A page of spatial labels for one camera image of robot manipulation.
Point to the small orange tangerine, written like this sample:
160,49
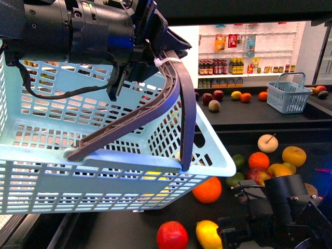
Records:
259,160

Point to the brown kiwi lower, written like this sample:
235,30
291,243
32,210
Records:
311,189

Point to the green lime lower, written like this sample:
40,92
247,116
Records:
233,180

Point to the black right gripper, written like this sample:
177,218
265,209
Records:
254,223

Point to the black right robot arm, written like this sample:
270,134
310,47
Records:
280,214

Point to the red chili pepper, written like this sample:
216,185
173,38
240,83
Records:
324,170

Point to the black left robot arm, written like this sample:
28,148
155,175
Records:
125,34

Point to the green lime upper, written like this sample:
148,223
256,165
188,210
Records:
239,161

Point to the small blue basket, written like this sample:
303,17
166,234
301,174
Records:
288,97

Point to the red pomegranate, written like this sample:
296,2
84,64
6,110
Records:
172,235

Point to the light blue shopping basket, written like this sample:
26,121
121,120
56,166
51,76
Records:
144,150

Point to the yellow orange fruit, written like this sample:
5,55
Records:
278,170

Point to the yellow russet apple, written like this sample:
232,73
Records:
294,155

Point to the green lime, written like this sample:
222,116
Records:
233,180
239,161

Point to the red apple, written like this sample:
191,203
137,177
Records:
258,175

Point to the yellow lemon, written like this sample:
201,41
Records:
236,95
206,232

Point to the white round pear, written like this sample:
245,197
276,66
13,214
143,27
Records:
268,143

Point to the large middle orange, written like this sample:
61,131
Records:
209,191

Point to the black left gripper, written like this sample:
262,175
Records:
151,38

